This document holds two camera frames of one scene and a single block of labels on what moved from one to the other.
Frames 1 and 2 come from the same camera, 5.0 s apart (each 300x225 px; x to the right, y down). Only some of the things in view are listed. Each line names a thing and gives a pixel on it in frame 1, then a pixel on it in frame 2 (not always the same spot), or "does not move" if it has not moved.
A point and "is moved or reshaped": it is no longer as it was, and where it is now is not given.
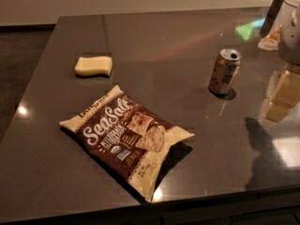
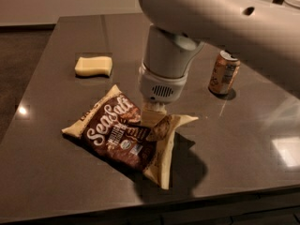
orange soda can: (225, 69) does not move
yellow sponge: (93, 66) does not move
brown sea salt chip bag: (127, 136) is moved or reshaped
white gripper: (291, 44) to (159, 87)
